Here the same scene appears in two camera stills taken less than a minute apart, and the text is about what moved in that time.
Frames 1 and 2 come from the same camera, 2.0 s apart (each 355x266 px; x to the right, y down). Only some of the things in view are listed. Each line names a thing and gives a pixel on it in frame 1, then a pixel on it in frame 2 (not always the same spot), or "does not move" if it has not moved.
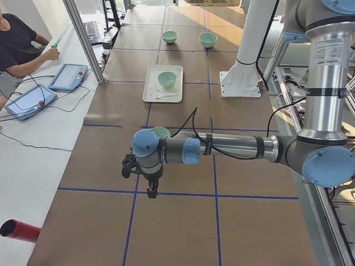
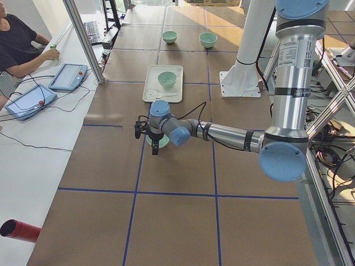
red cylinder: x=15 y=229 does not move
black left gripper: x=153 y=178 -> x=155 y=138
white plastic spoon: x=166 y=95 does not move
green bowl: x=170 y=36 does not move
